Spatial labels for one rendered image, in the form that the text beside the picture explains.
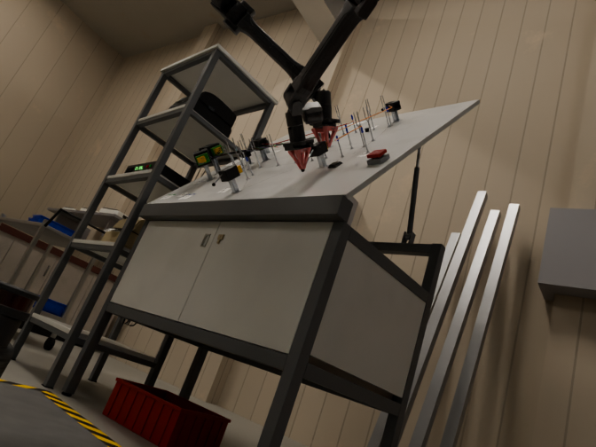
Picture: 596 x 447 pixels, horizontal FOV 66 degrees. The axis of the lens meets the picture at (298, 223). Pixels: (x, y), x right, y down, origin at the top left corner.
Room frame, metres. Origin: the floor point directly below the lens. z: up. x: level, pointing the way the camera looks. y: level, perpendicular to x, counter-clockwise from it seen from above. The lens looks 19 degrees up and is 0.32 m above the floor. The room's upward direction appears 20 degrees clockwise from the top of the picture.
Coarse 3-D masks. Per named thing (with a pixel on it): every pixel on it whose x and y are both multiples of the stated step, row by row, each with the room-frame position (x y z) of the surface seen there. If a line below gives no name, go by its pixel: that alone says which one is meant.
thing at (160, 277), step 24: (144, 240) 2.03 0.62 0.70; (168, 240) 1.88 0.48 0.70; (192, 240) 1.75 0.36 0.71; (144, 264) 1.96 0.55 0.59; (168, 264) 1.82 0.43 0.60; (192, 264) 1.70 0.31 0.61; (120, 288) 2.03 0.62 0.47; (144, 288) 1.89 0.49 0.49; (168, 288) 1.77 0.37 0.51; (168, 312) 1.71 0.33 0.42
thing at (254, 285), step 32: (224, 224) 1.63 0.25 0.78; (256, 224) 1.50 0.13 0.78; (288, 224) 1.38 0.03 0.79; (320, 224) 1.28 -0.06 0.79; (224, 256) 1.57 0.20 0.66; (256, 256) 1.45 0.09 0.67; (288, 256) 1.34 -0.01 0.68; (320, 256) 1.25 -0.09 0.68; (192, 288) 1.65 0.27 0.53; (224, 288) 1.52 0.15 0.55; (256, 288) 1.41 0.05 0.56; (288, 288) 1.31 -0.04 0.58; (192, 320) 1.59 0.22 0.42; (224, 320) 1.47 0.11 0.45; (256, 320) 1.37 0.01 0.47; (288, 320) 1.28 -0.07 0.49; (288, 352) 1.25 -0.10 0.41
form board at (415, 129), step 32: (352, 128) 1.98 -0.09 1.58; (384, 128) 1.74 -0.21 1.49; (416, 128) 1.56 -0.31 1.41; (256, 160) 2.10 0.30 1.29; (288, 160) 1.84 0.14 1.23; (352, 160) 1.48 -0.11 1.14; (192, 192) 1.93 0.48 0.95; (224, 192) 1.72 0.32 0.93; (256, 192) 1.55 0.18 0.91; (288, 192) 1.41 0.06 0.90; (320, 192) 1.29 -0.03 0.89; (352, 192) 1.21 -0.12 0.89
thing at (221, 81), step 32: (192, 64) 2.29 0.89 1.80; (224, 64) 2.18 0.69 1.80; (192, 96) 2.09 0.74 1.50; (224, 96) 2.54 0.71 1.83; (256, 96) 2.41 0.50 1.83; (160, 128) 2.48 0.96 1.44; (192, 128) 2.32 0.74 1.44; (256, 128) 2.42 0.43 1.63; (160, 160) 2.09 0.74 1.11; (192, 160) 2.77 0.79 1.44; (224, 160) 2.56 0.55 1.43; (96, 192) 2.52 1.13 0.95; (128, 192) 2.60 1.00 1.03; (160, 192) 2.39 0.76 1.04; (128, 224) 2.10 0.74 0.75; (64, 256) 2.50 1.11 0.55; (96, 256) 2.61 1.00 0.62; (96, 288) 2.10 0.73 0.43; (32, 320) 2.47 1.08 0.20; (64, 352) 2.10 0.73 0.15; (128, 352) 2.32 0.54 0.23; (160, 352) 2.41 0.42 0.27
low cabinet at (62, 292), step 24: (0, 240) 4.15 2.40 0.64; (24, 240) 4.26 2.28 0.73; (0, 264) 4.23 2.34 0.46; (24, 264) 4.36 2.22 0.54; (48, 264) 4.51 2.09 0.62; (72, 264) 4.67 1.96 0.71; (72, 288) 4.76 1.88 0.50; (72, 312) 4.85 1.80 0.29; (96, 312) 5.03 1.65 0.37; (48, 336) 4.82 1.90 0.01
